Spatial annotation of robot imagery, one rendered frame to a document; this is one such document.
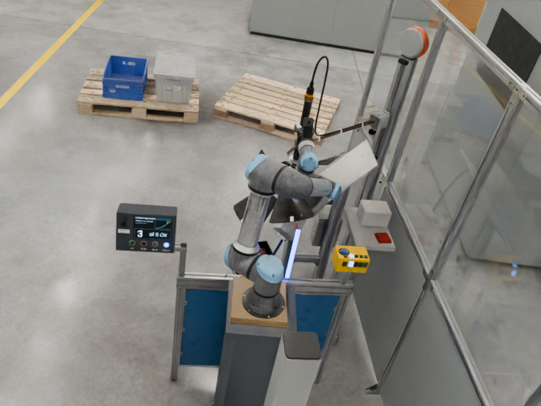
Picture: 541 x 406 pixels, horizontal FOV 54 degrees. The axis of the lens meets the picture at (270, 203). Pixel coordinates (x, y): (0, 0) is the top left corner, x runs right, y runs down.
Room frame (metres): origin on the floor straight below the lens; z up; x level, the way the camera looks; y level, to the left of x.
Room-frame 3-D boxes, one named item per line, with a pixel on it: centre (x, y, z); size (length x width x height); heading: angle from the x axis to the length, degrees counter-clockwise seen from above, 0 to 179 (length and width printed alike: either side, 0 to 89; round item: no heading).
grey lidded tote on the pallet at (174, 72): (5.18, 1.25, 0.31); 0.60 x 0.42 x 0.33; 12
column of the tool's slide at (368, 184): (2.82, -0.58, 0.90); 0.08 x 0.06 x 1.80; 46
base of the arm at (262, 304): (1.60, -0.05, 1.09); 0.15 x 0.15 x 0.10
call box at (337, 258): (2.00, -0.45, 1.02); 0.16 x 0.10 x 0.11; 101
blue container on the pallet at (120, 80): (5.08, 1.74, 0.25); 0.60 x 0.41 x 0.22; 12
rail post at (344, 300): (2.01, -0.48, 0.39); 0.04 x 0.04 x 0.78; 11
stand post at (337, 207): (2.50, -0.39, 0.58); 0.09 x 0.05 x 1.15; 11
